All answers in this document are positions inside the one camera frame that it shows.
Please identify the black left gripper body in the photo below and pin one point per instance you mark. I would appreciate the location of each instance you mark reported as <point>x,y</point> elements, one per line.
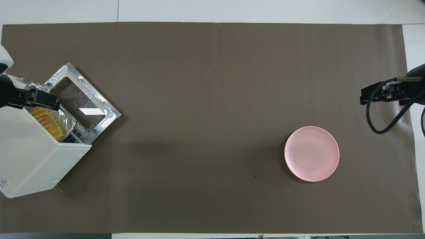
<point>6,93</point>

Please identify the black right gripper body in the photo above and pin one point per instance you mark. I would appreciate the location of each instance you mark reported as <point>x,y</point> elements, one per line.
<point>415,88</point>

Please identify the yellow sliced bread loaf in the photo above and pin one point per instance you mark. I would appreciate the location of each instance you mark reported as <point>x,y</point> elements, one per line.
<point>46,121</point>

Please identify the aluminium foil tray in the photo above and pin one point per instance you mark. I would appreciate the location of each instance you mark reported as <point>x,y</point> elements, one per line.
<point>68,122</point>

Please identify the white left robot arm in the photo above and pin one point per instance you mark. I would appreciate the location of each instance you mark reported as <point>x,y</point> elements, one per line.
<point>4,56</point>

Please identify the glass oven door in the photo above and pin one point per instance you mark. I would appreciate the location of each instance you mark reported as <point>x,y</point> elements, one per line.
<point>83,99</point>

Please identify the metal oven rack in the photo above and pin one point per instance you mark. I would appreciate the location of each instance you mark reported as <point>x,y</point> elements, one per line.
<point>74,135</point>

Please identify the cream toaster oven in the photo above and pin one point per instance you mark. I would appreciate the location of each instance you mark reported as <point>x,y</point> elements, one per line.
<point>30,159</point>

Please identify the pink round plate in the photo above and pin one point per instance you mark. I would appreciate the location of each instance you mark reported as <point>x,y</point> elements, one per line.
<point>312,154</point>

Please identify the brown table mat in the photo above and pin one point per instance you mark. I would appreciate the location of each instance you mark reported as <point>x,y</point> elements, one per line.
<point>212,99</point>

